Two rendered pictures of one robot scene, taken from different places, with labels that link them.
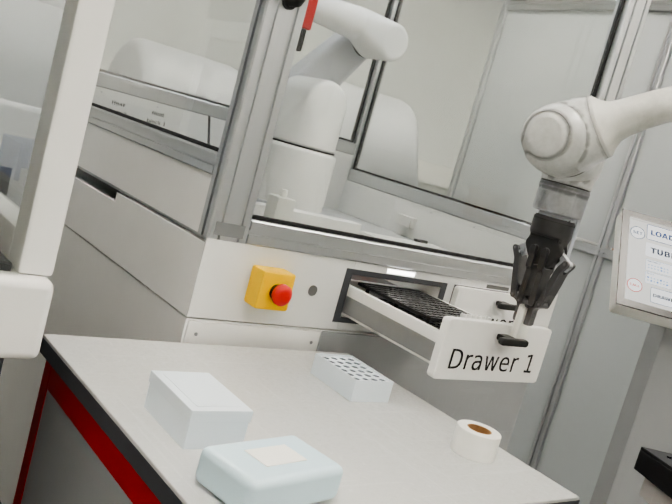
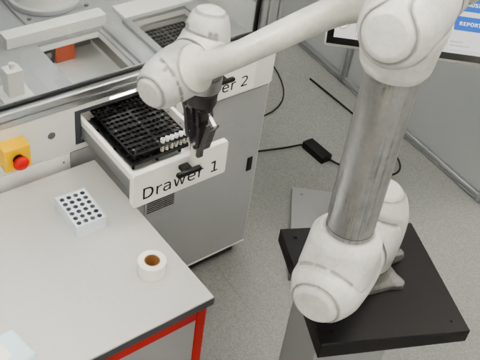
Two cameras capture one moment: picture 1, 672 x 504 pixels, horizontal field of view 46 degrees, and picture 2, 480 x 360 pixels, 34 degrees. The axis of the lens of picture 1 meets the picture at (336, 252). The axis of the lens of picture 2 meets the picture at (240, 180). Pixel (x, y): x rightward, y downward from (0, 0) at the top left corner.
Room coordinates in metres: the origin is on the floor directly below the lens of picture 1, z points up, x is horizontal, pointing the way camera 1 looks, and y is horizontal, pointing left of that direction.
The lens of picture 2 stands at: (-0.07, -0.39, 2.19)
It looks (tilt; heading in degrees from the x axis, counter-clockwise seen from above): 41 degrees down; 356
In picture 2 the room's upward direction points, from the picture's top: 9 degrees clockwise
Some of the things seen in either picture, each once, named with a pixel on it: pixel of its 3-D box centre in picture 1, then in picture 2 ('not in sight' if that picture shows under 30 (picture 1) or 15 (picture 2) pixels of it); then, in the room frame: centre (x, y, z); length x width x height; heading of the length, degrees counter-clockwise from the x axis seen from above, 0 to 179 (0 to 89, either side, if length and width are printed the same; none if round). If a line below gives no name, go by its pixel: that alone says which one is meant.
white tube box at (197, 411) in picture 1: (196, 408); not in sight; (0.99, 0.12, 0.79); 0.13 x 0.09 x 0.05; 38
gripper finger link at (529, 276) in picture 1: (531, 274); (196, 123); (1.45, -0.35, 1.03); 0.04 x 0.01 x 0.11; 129
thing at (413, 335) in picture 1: (416, 318); (137, 131); (1.60, -0.19, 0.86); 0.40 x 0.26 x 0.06; 39
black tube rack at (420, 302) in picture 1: (419, 317); (138, 131); (1.59, -0.20, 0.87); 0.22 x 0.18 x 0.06; 39
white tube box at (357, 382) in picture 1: (351, 377); (81, 211); (1.35, -0.08, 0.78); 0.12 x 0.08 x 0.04; 37
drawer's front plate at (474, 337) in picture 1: (492, 351); (179, 172); (1.43, -0.33, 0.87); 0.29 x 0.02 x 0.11; 129
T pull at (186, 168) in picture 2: (508, 339); (186, 168); (1.41, -0.34, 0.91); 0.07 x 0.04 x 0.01; 129
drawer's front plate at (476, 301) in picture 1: (492, 314); (216, 83); (1.85, -0.39, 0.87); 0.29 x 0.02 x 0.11; 129
